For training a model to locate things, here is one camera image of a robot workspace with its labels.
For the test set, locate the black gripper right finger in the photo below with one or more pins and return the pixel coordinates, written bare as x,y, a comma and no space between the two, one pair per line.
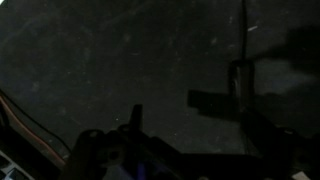
266,137

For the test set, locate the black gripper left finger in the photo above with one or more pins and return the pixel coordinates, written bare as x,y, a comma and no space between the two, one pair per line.
136,118

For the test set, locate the black desk mat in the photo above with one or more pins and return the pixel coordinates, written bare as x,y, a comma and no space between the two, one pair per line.
71,72

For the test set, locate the black mechanical keyboard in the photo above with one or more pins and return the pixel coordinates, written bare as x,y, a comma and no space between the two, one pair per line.
10,170

